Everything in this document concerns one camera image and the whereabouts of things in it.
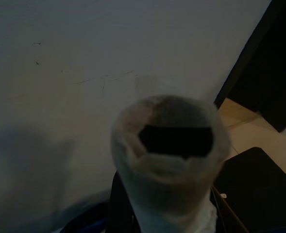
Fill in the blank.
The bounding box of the black floor mat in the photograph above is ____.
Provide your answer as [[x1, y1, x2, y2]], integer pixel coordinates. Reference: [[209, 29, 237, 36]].
[[214, 146, 286, 233]]

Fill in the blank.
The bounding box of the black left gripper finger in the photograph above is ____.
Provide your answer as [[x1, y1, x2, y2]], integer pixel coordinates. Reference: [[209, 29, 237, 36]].
[[109, 169, 139, 233]]

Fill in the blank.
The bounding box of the blue dustpan with sock-wrapped handle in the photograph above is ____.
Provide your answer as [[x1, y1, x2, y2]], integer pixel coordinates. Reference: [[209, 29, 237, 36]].
[[64, 94, 232, 233]]

